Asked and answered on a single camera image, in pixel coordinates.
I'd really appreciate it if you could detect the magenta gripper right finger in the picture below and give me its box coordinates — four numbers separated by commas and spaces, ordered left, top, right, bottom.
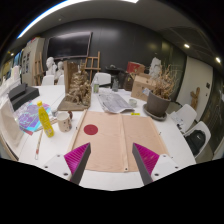
132, 143, 159, 185

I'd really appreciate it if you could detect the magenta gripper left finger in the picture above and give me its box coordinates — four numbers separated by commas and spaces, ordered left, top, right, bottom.
64, 143, 91, 185

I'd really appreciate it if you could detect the red round coaster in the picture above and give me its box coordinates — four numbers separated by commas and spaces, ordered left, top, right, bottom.
84, 124, 98, 135

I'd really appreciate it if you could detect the beige canvas mat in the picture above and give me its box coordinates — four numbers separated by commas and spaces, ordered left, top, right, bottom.
72, 111, 168, 172

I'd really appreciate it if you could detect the yellow plastic bottle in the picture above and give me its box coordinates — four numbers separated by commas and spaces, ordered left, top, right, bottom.
37, 101, 54, 137

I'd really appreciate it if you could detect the red white pencil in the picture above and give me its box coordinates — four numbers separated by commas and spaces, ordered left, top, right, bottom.
35, 130, 43, 160

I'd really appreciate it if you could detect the white patterned mug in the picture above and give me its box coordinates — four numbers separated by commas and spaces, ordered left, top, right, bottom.
57, 112, 72, 132

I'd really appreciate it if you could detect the white chair with black bag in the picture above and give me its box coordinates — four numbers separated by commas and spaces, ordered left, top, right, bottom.
184, 121, 211, 158

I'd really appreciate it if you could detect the small white cup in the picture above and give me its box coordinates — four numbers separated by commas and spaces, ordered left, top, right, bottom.
129, 99, 137, 108

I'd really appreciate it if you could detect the white chair near pot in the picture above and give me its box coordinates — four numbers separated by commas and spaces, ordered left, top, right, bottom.
170, 104, 197, 133

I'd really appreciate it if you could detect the grey pot with dry plant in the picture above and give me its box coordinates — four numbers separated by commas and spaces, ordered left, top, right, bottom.
146, 65, 177, 118

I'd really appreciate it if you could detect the newspaper stack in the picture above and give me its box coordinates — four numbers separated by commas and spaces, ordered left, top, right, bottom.
98, 93, 134, 113

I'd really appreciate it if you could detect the wooden carved sculpture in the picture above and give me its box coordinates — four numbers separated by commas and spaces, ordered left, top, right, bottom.
58, 61, 92, 111

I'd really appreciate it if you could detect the cardboard box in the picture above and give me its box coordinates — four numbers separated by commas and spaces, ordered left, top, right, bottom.
131, 75, 155, 101

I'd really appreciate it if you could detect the clear plastic bottle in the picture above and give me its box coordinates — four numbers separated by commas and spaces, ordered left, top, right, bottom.
93, 74, 99, 93

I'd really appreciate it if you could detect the black box stack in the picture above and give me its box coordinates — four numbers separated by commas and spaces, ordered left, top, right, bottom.
8, 83, 39, 110

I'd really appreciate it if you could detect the white chair far side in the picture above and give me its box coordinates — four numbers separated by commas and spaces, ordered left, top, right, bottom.
95, 72, 111, 86

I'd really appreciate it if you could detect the red box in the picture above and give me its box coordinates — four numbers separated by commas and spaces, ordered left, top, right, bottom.
127, 62, 145, 74

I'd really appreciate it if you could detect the white plaster bust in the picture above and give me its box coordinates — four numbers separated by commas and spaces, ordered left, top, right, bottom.
46, 57, 57, 75

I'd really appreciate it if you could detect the wooden easel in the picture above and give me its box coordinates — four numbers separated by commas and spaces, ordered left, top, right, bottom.
85, 53, 101, 80

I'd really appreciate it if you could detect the black wall screen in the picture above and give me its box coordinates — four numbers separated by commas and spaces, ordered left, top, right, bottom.
47, 31, 92, 59

